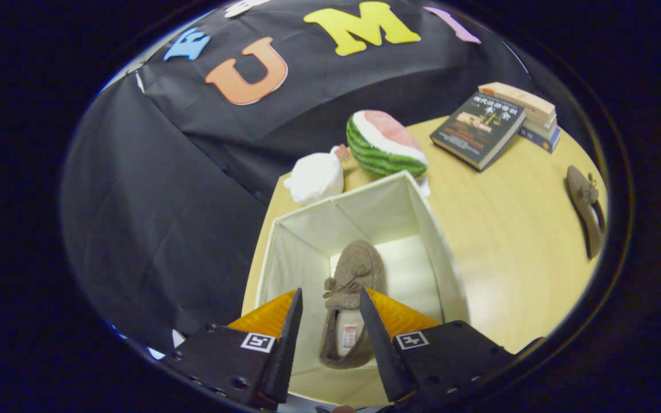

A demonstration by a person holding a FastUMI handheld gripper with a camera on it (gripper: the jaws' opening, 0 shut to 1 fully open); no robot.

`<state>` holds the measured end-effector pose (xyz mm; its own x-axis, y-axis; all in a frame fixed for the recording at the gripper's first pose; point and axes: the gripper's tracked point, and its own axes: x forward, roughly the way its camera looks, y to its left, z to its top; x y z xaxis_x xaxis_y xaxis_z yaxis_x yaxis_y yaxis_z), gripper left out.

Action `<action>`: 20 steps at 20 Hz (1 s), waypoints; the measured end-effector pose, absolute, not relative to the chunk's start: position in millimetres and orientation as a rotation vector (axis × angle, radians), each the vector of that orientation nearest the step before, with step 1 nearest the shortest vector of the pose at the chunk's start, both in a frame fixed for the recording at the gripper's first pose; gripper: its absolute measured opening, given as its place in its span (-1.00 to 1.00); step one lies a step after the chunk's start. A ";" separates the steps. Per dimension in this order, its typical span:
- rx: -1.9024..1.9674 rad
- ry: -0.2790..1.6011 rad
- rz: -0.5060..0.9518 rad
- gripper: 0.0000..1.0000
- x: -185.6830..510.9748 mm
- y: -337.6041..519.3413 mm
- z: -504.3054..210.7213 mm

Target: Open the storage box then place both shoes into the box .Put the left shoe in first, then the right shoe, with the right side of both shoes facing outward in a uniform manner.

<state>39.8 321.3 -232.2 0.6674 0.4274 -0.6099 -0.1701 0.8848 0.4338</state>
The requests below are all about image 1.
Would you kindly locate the brown fuzzy slipper shoe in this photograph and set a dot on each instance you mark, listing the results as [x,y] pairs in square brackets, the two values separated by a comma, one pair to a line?
[356,264]
[586,201]

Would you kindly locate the watermelon slice plush toy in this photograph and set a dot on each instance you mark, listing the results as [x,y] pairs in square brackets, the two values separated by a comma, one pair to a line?
[382,146]

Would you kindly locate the cream paperback book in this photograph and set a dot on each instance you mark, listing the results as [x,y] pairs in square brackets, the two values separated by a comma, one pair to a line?
[544,125]

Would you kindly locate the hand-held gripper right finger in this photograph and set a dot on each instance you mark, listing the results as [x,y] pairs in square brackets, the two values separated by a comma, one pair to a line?
[382,350]

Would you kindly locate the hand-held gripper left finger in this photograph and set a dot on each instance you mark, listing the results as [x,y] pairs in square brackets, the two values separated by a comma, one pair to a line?
[289,344]

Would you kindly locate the white plush toy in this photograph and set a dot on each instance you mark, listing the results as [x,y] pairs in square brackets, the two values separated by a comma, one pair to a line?
[316,178]

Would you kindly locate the blue cover book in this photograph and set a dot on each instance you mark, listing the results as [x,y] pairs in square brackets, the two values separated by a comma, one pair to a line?
[543,141]

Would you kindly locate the cream fabric storage box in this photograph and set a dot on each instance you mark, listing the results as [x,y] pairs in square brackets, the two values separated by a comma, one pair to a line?
[307,229]

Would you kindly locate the beige paperback book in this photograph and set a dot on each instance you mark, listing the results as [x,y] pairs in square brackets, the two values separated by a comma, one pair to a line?
[517,97]

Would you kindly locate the dark cover book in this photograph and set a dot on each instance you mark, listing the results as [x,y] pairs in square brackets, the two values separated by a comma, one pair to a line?
[477,132]

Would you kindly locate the black backdrop cloth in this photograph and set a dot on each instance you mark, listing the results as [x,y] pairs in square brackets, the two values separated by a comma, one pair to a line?
[152,201]

